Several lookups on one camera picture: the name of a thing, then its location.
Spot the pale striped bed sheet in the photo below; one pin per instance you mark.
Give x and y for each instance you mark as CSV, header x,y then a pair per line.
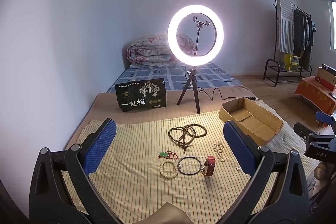
x,y
291,138

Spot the hanging striped cloth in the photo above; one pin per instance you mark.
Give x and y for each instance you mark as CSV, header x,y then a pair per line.
x,y
284,27

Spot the hanging dark clothes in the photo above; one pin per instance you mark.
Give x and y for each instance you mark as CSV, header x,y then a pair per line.
x,y
302,37

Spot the black phone holder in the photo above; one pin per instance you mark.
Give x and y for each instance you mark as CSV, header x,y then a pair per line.
x,y
200,23

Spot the cardboard box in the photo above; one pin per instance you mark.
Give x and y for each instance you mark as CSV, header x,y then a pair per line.
x,y
249,119

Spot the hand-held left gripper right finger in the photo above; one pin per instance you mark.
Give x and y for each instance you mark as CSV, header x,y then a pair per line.
x,y
237,148

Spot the black clothes rack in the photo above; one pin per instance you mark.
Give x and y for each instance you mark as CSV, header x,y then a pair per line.
x,y
274,29

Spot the folded floral quilt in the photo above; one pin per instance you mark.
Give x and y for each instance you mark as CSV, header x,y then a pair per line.
x,y
147,53

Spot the brown bed mat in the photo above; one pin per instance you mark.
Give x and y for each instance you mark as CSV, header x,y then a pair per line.
x,y
105,108

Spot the yellow box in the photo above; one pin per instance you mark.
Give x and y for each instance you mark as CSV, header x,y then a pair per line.
x,y
291,62

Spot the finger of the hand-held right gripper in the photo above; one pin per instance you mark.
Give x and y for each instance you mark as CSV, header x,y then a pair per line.
x,y
325,117
319,151

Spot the dark flat box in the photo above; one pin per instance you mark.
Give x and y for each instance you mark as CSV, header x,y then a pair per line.
x,y
329,68

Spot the window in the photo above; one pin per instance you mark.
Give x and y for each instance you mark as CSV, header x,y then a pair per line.
x,y
332,24

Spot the brown box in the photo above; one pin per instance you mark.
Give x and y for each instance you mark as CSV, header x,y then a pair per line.
x,y
324,78

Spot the orange cloth covered table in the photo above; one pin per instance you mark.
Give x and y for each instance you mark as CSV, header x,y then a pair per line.
x,y
312,92

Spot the blue patterned bed sheet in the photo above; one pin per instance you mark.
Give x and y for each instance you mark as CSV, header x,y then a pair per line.
x,y
168,77

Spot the black snack bag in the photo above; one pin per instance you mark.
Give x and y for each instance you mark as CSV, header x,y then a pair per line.
x,y
141,95

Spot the black tripod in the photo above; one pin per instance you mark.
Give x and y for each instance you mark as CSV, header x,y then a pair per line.
x,y
193,82

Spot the yellow striped cloth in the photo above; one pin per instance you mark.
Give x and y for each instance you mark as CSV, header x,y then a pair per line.
x,y
147,134

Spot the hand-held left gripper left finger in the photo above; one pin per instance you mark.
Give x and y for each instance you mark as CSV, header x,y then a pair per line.
x,y
101,145

